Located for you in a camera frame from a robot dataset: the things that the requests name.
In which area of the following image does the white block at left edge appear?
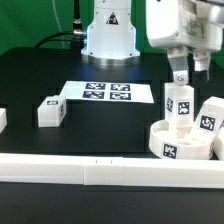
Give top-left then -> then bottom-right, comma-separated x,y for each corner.
0,108 -> 7,134

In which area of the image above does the white U-shaped fence wall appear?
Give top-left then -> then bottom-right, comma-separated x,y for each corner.
0,153 -> 224,189

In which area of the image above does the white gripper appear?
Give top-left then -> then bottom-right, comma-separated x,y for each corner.
146,0 -> 223,86

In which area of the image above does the green backdrop curtain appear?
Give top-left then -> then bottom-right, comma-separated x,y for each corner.
0,0 -> 224,68

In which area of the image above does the black cable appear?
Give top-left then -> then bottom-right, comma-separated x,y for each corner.
34,0 -> 88,49

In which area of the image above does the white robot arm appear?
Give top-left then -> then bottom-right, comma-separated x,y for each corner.
81,0 -> 224,86

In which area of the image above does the white sheet with tags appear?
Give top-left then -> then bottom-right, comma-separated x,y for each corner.
60,81 -> 154,104

